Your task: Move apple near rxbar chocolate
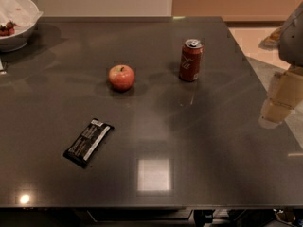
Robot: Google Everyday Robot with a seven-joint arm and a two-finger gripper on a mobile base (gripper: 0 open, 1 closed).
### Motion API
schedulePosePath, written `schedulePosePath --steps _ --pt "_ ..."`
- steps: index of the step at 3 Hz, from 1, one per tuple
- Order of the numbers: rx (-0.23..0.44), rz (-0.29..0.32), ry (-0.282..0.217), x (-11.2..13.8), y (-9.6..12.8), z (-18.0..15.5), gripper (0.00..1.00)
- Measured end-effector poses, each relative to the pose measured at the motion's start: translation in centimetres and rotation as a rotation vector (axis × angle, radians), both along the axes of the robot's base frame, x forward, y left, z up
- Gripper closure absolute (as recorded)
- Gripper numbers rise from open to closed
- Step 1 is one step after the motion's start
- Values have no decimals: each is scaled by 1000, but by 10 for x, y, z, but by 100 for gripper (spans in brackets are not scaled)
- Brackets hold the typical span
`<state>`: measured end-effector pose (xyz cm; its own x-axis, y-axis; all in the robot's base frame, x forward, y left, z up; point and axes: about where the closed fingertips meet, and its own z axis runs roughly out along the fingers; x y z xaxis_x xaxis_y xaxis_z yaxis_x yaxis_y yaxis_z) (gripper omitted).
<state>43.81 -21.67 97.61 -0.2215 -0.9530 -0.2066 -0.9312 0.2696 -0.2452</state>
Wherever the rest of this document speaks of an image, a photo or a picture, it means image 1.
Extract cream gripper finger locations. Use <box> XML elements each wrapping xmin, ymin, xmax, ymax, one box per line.
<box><xmin>258</xmin><ymin>98</ymin><xmax>292</xmax><ymax>129</ymax></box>

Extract red apple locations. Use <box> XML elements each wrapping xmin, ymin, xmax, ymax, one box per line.
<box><xmin>108</xmin><ymin>64</ymin><xmax>134</xmax><ymax>92</ymax></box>

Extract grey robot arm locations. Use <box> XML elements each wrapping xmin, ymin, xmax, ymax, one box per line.
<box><xmin>258</xmin><ymin>3</ymin><xmax>303</xmax><ymax>129</ymax></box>

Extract black rxbar chocolate bar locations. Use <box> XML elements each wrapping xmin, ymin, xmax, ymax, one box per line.
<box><xmin>63</xmin><ymin>118</ymin><xmax>114</xmax><ymax>168</ymax></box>

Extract red soda can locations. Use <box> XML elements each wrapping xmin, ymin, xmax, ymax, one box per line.
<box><xmin>179</xmin><ymin>39</ymin><xmax>204</xmax><ymax>81</ymax></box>

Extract white bowl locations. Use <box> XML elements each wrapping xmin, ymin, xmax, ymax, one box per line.
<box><xmin>0</xmin><ymin>0</ymin><xmax>44</xmax><ymax>53</ymax></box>

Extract red strawberries in bowl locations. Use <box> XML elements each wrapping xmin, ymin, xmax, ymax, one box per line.
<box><xmin>0</xmin><ymin>21</ymin><xmax>17</xmax><ymax>37</ymax></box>

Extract white napkin in bowl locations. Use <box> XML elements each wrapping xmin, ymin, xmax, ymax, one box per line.
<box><xmin>0</xmin><ymin>0</ymin><xmax>43</xmax><ymax>26</ymax></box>

